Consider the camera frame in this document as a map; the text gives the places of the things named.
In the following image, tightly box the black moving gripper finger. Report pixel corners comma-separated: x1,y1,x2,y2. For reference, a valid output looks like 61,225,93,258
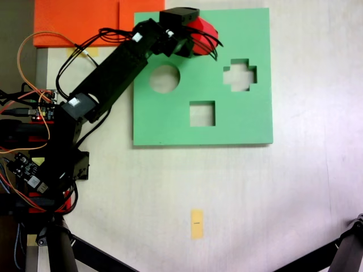
173,38,196,59

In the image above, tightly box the red octagonal pillar block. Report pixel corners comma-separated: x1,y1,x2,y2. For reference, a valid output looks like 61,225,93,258
185,17,220,57

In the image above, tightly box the green shape hole board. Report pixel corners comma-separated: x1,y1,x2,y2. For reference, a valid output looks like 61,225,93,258
132,7,274,147

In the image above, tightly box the beige masking tape strip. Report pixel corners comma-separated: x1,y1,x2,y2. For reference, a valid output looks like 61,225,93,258
66,46,100,57

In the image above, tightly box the orange foam mat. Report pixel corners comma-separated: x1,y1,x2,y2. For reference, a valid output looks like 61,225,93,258
33,0,166,48

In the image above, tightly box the motor controller circuit board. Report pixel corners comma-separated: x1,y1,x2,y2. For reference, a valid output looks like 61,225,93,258
29,89,60,122

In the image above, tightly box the yellow tape marker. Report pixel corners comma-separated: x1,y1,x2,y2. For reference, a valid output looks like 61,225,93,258
190,209,204,240

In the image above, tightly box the black and red table clamp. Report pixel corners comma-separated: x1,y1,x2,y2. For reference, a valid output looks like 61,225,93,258
0,191,71,218
0,118,62,143

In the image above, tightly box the black circuit board with USB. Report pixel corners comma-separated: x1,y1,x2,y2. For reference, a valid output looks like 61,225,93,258
6,152,49,196

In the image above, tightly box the black tripod with notched joint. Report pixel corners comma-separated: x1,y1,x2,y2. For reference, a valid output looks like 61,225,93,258
273,212,363,272

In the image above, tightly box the black servo wire bundle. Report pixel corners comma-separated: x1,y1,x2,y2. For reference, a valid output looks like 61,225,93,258
56,27,225,99

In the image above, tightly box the long orange wire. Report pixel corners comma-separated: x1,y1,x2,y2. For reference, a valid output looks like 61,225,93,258
0,31,79,154

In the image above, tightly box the black USB cable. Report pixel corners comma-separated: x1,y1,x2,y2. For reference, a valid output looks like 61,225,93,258
0,107,32,116

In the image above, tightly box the black camera tripod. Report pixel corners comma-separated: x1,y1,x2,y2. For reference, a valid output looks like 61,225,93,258
25,216,137,272

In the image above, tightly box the braided blue white cable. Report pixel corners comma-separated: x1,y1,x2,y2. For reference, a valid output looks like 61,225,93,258
12,222,27,270

